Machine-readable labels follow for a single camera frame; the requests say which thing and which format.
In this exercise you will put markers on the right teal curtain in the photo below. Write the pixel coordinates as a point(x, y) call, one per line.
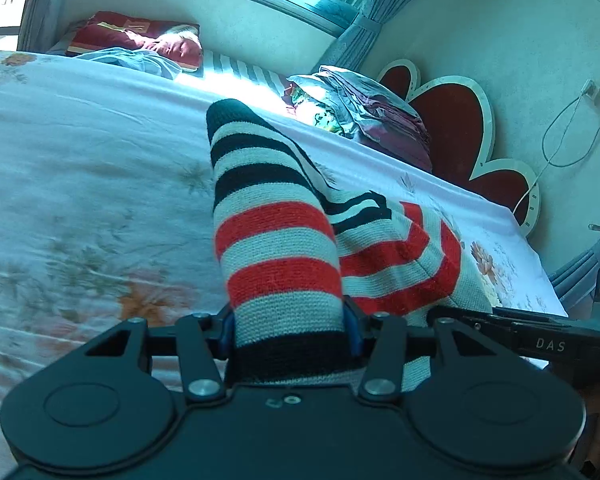
point(350, 49)

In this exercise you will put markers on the wall power socket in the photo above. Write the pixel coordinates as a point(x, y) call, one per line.
point(590, 91)

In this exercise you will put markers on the red pillow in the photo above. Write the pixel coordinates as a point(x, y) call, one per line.
point(179, 43)

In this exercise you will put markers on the stack of folded quilts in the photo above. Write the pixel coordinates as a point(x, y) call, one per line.
point(360, 109)

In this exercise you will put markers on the red white flower headboard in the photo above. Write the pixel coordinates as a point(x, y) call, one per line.
point(459, 118)

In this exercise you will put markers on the light blue cloth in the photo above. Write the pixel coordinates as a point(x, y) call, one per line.
point(144, 61)

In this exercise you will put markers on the striped knit children's sweater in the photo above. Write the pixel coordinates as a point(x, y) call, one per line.
point(293, 249)

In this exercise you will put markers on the striped mattress pad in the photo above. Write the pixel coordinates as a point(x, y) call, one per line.
point(223, 69)

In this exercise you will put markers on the teal curtain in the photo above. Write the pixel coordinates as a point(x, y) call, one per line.
point(39, 25)
point(350, 49)

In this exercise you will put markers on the left teal curtain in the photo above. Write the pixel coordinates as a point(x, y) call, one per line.
point(39, 25)

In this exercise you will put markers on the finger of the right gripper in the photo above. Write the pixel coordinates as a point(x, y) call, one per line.
point(527, 315)
point(494, 325)

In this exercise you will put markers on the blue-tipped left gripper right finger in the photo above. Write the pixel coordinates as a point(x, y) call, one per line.
point(379, 340)

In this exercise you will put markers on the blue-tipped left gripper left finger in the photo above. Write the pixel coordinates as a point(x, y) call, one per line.
point(201, 340)

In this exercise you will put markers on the floral pink bed sheet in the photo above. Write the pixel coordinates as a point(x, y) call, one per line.
point(106, 192)

